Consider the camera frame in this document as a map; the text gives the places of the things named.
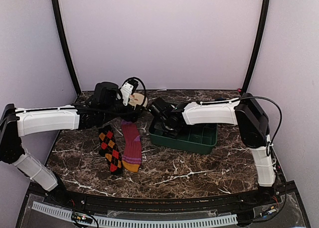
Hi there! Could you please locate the small circuit board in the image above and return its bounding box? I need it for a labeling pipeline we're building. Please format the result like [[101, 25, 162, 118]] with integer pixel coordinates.
[[71, 212, 93, 225]]

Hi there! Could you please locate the black frame post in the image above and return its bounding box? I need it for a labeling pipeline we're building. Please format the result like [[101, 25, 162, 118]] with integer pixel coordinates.
[[51, 0, 82, 96], [240, 0, 270, 95]]

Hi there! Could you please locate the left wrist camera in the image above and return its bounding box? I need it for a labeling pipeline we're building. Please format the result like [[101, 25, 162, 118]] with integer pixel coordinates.
[[120, 78, 139, 99]]

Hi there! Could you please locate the white slotted cable duct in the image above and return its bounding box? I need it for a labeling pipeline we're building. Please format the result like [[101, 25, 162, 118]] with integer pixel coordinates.
[[31, 202, 238, 228]]

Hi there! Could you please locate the beige floral plate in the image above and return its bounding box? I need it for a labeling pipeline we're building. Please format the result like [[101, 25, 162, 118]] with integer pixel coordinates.
[[129, 92, 148, 108]]

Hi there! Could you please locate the maroon purple striped sock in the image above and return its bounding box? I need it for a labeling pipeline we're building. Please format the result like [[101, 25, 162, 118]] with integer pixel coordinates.
[[121, 121, 142, 173]]

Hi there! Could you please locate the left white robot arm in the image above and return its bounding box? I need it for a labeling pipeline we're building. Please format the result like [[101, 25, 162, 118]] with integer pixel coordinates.
[[0, 78, 147, 206]]

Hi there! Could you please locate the black orange argyle sock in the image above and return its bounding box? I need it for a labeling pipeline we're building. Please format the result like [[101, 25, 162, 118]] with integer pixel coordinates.
[[98, 125, 123, 175]]

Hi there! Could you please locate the green compartment tray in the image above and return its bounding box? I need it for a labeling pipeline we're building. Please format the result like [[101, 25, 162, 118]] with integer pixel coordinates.
[[149, 119, 218, 155]]

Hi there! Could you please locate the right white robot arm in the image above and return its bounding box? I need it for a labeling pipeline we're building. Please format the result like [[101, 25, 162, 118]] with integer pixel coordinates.
[[148, 93, 276, 205]]

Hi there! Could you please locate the black front rail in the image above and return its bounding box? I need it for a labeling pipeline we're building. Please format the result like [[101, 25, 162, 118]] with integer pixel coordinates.
[[27, 183, 297, 216]]

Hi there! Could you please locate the right black frame post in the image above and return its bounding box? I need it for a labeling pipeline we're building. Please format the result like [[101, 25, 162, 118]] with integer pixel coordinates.
[[240, 0, 270, 95]]

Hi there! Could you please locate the left black frame post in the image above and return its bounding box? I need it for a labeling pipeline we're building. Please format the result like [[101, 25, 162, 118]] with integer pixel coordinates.
[[51, 0, 82, 96]]

